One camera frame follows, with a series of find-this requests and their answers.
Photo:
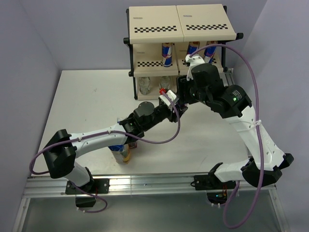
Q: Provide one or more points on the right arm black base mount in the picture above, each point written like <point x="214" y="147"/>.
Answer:
<point x="205" y="182"/>

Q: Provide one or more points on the blue carton maroon side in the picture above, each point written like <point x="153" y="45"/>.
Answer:
<point x="133" y="144"/>

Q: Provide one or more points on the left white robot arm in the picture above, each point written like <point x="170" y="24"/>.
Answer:
<point x="63" y="148"/>

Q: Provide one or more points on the beige three-tier shelf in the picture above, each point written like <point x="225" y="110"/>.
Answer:
<point x="150" y="26"/>

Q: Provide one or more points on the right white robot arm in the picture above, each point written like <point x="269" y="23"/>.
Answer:
<point x="234" y="106"/>

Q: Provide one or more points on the blue carton yellow side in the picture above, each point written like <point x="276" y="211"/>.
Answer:
<point x="121" y="153"/>

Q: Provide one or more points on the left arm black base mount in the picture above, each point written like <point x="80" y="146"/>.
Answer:
<point x="98" y="186"/>

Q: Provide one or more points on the clear bottle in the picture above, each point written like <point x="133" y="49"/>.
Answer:
<point x="164" y="83"/>
<point x="144" y="85"/>

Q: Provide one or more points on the energy drink can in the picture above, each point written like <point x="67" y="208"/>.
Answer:
<point x="192" y="47"/>
<point x="167" y="54"/>

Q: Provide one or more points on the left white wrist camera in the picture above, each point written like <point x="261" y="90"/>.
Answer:
<point x="168" y="97"/>

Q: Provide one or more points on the aluminium front rail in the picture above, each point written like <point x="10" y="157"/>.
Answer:
<point x="119" y="185"/>

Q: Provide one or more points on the energy drink can hidden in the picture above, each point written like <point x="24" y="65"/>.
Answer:
<point x="209" y="52"/>

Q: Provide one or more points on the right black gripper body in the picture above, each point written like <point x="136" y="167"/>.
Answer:
<point x="183" y="84"/>

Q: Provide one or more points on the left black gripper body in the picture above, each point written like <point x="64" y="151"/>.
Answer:
<point x="168" y="113"/>

